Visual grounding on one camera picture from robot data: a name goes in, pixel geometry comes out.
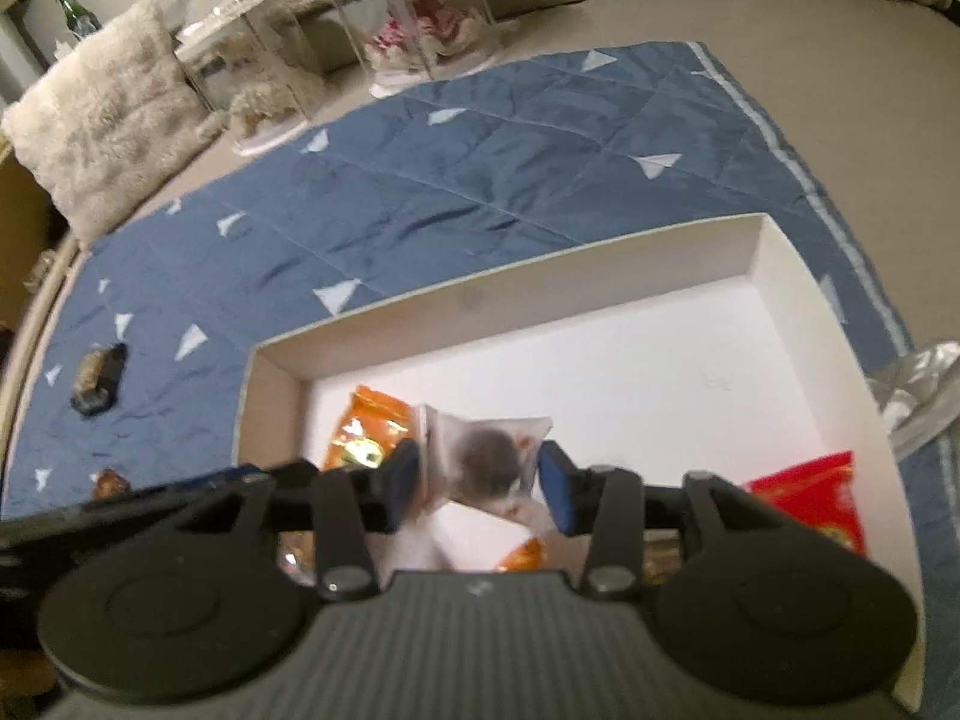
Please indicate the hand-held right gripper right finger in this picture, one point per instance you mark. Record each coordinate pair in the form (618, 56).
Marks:
(556, 487)

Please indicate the black snack packet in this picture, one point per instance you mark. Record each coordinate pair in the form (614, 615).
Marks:
(97, 382)

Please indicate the orange snack bag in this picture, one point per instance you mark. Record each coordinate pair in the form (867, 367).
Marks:
(367, 427)

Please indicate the green glass bottle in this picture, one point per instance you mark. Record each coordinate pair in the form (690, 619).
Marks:
(73, 15)

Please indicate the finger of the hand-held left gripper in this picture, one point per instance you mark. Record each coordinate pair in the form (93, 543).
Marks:
(112, 521)

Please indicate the white cardboard box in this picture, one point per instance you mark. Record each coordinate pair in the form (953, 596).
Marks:
(637, 375)

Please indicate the fluffy beige pillow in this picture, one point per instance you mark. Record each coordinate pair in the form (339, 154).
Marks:
(105, 105)

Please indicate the clear case with beige figure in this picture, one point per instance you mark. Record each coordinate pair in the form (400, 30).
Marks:
(262, 82)

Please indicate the small white snack packet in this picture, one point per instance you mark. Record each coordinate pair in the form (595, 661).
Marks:
(487, 457)

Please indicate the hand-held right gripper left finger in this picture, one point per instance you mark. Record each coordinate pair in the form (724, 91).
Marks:
(401, 484)

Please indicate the small brown snack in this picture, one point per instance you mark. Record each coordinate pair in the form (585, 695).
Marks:
(111, 481)

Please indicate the crumpled silver plastic wrap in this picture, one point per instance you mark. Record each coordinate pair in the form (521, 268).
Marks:
(926, 390)

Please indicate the red candy packet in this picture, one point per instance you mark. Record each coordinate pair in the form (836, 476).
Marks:
(810, 495)

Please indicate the blue quilted mat white triangles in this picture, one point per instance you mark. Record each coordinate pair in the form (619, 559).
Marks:
(450, 187)

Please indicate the clear case with pink doll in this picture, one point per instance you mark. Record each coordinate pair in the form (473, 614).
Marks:
(420, 22)

